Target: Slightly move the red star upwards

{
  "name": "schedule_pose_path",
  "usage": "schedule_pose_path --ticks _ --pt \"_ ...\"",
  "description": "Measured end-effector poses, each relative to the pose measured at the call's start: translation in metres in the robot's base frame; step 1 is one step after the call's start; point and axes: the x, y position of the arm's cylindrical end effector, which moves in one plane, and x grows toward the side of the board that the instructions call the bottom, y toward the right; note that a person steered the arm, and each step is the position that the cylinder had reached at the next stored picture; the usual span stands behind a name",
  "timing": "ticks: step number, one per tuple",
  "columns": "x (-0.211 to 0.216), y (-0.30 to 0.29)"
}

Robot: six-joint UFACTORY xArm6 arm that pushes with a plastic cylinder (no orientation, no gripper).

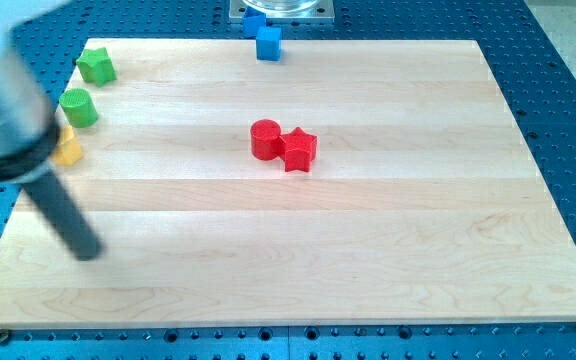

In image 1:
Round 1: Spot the blue cube block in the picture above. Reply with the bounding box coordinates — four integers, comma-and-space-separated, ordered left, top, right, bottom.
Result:
256, 26, 282, 61

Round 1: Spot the green cylinder block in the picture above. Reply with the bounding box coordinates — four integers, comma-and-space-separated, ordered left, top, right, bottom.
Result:
59, 88, 99, 128

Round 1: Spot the green star block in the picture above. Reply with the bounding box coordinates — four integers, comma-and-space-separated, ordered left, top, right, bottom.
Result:
76, 47, 117, 87

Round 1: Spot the red star block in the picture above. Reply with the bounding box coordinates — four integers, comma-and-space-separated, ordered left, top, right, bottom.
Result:
279, 127, 318, 172

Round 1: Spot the blue block behind board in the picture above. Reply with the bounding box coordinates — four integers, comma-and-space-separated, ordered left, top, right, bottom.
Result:
242, 7, 267, 38

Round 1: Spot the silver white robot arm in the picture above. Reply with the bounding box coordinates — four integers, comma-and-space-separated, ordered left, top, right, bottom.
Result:
0, 0, 103, 261

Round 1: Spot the red cylinder block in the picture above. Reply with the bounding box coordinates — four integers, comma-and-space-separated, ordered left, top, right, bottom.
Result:
250, 119, 283, 161

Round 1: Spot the light wooden board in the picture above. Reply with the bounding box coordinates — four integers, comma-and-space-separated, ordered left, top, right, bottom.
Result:
0, 38, 576, 329

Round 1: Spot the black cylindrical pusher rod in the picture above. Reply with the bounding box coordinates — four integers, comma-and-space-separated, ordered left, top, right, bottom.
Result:
22, 170, 103, 261

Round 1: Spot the yellow block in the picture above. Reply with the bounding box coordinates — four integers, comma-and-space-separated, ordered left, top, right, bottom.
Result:
51, 125, 84, 166

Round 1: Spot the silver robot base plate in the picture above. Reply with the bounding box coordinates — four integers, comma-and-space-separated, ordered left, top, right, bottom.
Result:
227, 0, 335, 24

